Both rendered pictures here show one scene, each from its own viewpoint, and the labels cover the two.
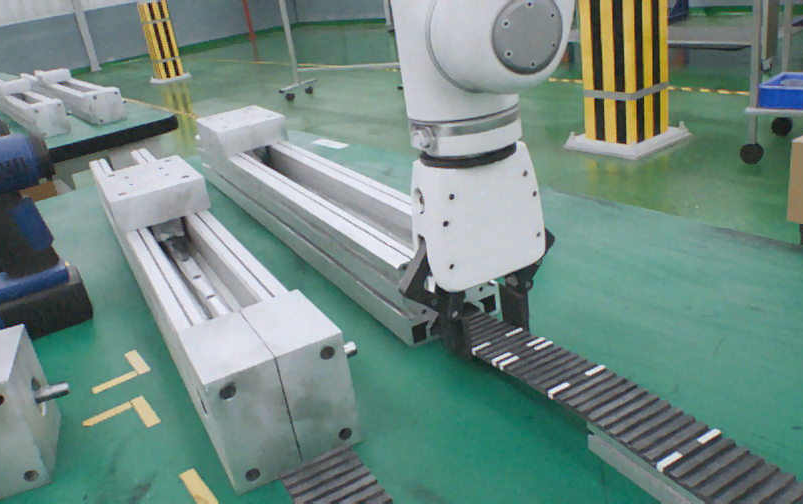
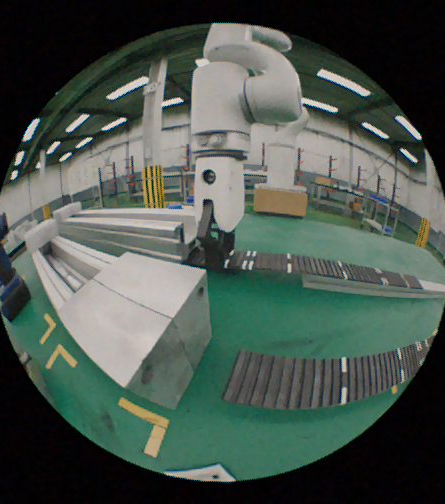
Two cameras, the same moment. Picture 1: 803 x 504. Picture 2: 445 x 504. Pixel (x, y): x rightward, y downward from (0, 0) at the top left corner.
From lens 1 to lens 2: 40 cm
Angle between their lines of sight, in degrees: 42
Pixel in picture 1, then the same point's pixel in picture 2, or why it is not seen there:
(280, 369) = (177, 327)
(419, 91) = (218, 115)
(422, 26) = (234, 85)
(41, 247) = (8, 268)
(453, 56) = (272, 92)
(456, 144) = (238, 143)
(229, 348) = (110, 322)
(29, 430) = not seen: outside the picture
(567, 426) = (287, 282)
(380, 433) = (216, 328)
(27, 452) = not seen: outside the picture
